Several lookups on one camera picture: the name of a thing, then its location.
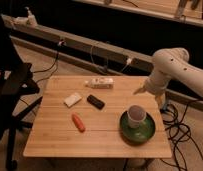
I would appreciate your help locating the orange carrot toy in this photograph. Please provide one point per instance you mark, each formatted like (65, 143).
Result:
(78, 123)

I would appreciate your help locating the black office chair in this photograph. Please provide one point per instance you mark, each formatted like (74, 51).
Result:
(16, 80)

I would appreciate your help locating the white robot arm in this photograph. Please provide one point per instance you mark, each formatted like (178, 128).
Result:
(171, 63)

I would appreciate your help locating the white spray bottle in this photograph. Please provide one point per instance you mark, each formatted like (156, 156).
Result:
(31, 18)

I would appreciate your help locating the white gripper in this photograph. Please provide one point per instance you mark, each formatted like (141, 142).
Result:
(155, 87)

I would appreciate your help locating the black eraser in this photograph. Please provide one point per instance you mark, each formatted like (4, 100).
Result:
(95, 102)

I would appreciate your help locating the white sponge block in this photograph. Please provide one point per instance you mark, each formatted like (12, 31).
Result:
(72, 99)

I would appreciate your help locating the green ceramic plate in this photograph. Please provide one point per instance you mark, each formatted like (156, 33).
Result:
(144, 132)

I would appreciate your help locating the grey metal rail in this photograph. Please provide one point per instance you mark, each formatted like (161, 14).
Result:
(77, 43)

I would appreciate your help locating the white ceramic cup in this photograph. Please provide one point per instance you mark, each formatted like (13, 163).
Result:
(136, 115)

